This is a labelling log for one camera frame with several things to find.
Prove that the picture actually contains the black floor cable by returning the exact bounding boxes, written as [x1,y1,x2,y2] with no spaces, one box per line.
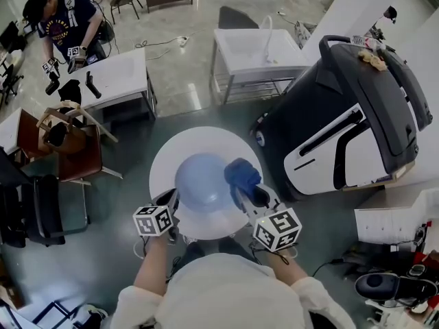
[310,257,346,279]

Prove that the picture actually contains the black office chair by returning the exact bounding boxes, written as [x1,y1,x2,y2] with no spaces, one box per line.
[0,147,38,249]

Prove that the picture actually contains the black toilet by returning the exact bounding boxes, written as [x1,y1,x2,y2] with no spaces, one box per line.
[354,264,439,310]

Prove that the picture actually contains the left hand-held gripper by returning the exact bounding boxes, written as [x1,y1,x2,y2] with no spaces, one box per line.
[132,188,181,245]

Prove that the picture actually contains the black metal frame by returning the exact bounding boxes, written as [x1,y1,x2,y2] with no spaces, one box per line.
[16,300,86,329]

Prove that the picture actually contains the plastic bottle red label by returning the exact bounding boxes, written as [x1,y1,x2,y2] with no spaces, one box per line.
[351,35,387,50]

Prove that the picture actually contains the white drawer cabinet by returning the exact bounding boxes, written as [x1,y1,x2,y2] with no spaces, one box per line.
[353,187,439,245]

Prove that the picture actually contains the brown bag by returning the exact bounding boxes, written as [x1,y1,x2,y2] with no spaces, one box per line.
[43,121,88,156]

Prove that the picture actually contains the person's left forearm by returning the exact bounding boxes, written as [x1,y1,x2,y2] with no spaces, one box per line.
[132,233,172,296]

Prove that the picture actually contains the brown chair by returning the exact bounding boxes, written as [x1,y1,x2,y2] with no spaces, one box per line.
[15,110,123,186]

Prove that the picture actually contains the upturned wooden stool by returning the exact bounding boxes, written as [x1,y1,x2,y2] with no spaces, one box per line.
[36,100,119,150]

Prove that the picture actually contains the black cylindrical tool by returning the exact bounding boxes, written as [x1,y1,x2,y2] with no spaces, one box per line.
[84,71,103,99]

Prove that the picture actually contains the blue cloth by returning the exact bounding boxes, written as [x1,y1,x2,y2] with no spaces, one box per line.
[223,158,263,205]

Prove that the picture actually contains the black white service robot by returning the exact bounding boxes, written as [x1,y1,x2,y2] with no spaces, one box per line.
[248,35,422,202]
[383,48,434,132]

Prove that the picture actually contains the person's dark trousers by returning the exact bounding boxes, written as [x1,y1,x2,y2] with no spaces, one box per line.
[178,236,258,263]

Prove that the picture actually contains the black cloth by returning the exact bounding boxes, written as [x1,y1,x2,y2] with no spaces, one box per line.
[57,79,82,105]

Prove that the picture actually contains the black monitor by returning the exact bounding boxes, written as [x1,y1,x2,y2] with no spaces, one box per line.
[0,21,21,53]

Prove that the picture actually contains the crumpled yellow rag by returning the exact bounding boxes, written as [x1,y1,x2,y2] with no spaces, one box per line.
[357,49,388,71]

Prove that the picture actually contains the round white side table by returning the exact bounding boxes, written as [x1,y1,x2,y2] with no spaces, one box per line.
[149,125,264,241]

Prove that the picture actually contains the person's right forearm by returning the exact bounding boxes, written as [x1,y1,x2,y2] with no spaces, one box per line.
[263,248,309,287]

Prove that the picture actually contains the light blue big plate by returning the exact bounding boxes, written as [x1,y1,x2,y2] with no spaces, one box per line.
[174,153,241,210]

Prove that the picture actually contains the person's cream sweater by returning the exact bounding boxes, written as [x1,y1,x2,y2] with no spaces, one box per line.
[111,252,357,329]

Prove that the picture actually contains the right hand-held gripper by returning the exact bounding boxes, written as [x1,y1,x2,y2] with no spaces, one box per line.
[234,184,303,254]

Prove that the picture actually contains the black folding chair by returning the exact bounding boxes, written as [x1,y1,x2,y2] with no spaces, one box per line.
[20,175,92,248]

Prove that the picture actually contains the white basin stand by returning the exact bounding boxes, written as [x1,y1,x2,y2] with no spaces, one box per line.
[209,28,311,106]

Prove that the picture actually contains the white rectangular table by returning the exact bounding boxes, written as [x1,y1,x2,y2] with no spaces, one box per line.
[51,48,158,123]

